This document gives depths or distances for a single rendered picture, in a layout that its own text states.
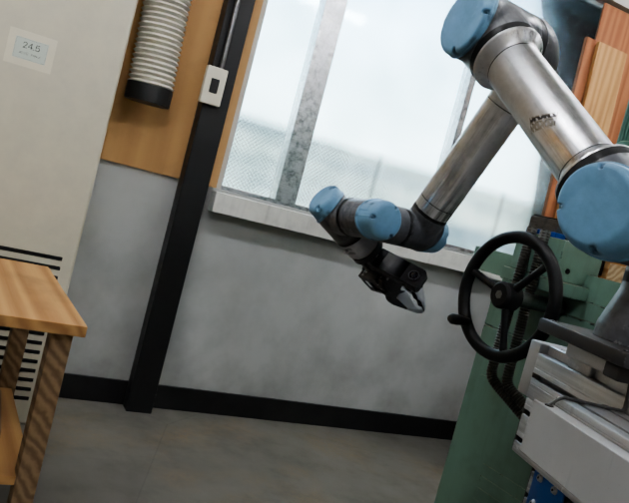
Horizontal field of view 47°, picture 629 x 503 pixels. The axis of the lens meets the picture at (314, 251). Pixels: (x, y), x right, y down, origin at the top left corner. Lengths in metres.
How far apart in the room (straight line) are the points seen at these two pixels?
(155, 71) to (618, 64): 2.10
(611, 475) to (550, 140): 0.46
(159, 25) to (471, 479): 1.66
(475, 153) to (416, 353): 2.00
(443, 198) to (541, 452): 0.60
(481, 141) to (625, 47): 2.43
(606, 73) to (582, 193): 2.61
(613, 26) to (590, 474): 3.00
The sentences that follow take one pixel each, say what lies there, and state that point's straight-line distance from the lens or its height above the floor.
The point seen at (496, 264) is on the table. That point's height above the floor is 0.86.
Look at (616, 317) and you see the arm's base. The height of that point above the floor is 0.85.
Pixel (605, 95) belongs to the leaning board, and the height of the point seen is 1.70.
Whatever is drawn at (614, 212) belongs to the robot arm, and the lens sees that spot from 0.94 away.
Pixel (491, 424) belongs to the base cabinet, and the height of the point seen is 0.49.
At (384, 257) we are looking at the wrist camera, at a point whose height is 0.83.
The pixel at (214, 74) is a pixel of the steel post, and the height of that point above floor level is 1.24.
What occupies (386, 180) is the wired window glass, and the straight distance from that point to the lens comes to 3.10.
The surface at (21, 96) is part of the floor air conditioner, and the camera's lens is 2.31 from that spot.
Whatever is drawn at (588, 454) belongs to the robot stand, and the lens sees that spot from 0.87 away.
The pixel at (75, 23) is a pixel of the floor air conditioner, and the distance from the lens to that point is 2.33.
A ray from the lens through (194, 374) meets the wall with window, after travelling 2.86.
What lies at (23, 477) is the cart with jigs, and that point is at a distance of 1.71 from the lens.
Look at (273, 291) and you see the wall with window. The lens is 2.87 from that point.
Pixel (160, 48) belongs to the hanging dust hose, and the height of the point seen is 1.26.
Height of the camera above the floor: 0.90
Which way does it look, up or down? 4 degrees down
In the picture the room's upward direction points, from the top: 15 degrees clockwise
